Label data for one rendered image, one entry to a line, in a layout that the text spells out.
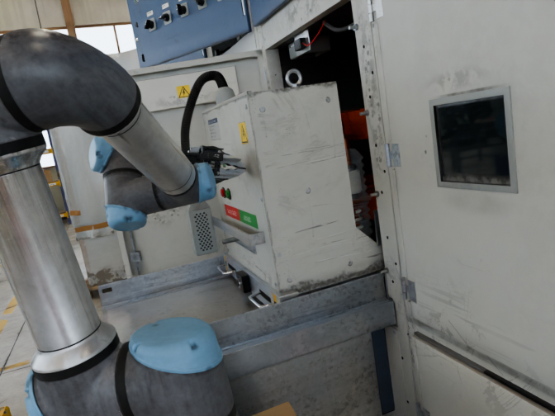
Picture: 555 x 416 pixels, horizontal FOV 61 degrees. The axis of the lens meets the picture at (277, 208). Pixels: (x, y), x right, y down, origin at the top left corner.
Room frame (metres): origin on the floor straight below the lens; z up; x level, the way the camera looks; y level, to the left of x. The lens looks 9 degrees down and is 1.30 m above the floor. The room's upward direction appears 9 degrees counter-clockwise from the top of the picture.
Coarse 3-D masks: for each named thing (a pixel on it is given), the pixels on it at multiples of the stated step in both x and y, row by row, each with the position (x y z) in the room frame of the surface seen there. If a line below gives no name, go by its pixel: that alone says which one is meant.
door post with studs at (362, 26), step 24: (360, 0) 1.07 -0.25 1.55; (360, 24) 1.09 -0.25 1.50; (360, 48) 1.10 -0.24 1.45; (360, 72) 1.12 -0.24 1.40; (384, 168) 1.06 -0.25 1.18; (384, 192) 1.07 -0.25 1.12; (384, 216) 1.09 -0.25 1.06; (384, 240) 1.11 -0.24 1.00; (384, 264) 1.12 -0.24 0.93; (408, 360) 1.06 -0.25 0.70; (408, 384) 1.07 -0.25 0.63; (408, 408) 1.08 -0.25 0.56
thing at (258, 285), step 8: (224, 256) 1.52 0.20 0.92; (232, 264) 1.43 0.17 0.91; (240, 264) 1.36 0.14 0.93; (248, 272) 1.27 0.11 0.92; (256, 280) 1.19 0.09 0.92; (256, 288) 1.21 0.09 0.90; (264, 288) 1.13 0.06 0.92; (272, 288) 1.10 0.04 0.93; (256, 296) 1.22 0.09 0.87; (264, 296) 1.15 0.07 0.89; (280, 296) 1.04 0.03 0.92; (288, 296) 1.04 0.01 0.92; (296, 296) 1.05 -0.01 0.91; (264, 304) 1.16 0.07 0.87
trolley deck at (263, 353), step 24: (192, 288) 1.46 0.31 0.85; (216, 288) 1.42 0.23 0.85; (120, 312) 1.34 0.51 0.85; (144, 312) 1.30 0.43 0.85; (168, 312) 1.27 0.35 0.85; (192, 312) 1.24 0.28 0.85; (216, 312) 1.21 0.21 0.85; (240, 312) 1.18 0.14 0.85; (360, 312) 1.05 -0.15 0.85; (384, 312) 1.08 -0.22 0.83; (120, 336) 1.15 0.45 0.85; (288, 336) 0.99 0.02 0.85; (312, 336) 1.01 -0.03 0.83; (336, 336) 1.03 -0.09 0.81; (240, 360) 0.95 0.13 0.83; (264, 360) 0.97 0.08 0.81; (288, 360) 0.99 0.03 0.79
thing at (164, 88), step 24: (144, 72) 1.68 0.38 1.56; (168, 72) 1.71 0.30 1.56; (192, 72) 1.69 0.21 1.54; (240, 72) 1.72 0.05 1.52; (264, 72) 1.69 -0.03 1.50; (144, 96) 1.68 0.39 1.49; (168, 96) 1.68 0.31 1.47; (168, 120) 1.71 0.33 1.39; (192, 120) 1.71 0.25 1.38; (192, 144) 1.71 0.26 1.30; (168, 216) 1.71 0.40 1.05; (216, 216) 1.71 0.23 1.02; (120, 240) 1.68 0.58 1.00; (144, 240) 1.71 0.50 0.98; (168, 240) 1.71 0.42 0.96; (144, 264) 1.71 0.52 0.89; (168, 264) 1.71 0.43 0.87
